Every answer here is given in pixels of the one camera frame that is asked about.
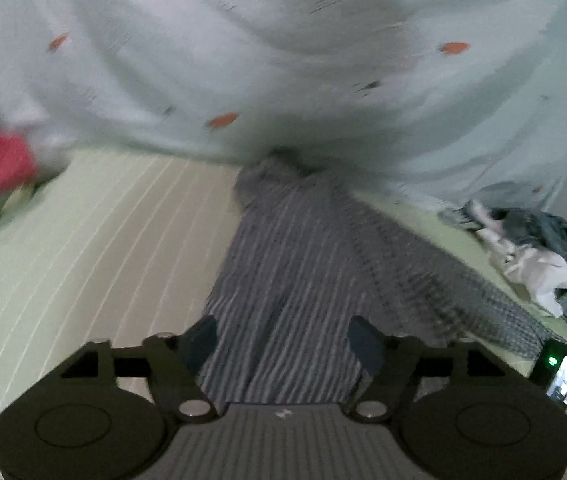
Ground grey folded garment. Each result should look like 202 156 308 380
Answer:
0 130 72 256

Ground blue checked shirt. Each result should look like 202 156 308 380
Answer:
197 147 564 406

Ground blue denim garment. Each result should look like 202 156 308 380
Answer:
493 207 567 339

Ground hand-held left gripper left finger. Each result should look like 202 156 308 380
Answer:
57 314 219 420

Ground green grid bed sheet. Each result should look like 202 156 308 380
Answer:
0 147 567 461

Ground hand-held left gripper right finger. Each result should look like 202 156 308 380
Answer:
346 314 507 421

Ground grey-blue garment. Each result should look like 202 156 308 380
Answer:
437 200 484 232

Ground white garment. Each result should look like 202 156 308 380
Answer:
466 200 567 318

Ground light blue carrot-print blanket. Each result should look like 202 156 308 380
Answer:
0 0 567 211

